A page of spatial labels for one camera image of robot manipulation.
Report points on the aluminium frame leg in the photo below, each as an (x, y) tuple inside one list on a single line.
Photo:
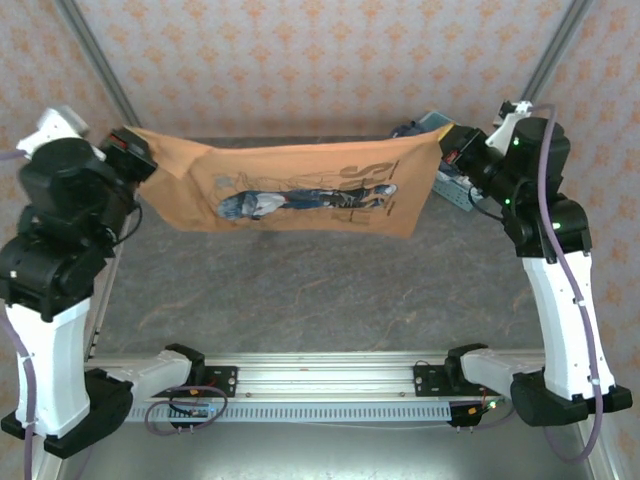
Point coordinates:
[(607, 460)]

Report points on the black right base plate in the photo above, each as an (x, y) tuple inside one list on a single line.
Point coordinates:
[(425, 382)]

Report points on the light blue plastic basket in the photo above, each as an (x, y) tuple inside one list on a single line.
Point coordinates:
[(452, 197)]

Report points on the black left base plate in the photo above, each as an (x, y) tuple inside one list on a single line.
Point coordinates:
[(225, 382)]

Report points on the orange printed t-shirt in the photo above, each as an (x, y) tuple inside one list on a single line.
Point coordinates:
[(300, 165)]

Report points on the dark blue t-shirt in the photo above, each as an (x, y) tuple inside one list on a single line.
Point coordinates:
[(405, 130)]

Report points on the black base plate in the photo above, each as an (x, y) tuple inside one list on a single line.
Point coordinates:
[(225, 382), (425, 382)]

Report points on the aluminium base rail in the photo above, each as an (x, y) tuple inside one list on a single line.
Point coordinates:
[(325, 375)]

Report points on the aluminium table side rail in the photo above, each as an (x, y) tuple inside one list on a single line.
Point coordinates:
[(96, 340)]

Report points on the aluminium frame post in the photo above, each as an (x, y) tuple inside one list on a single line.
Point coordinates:
[(550, 60), (95, 55)]

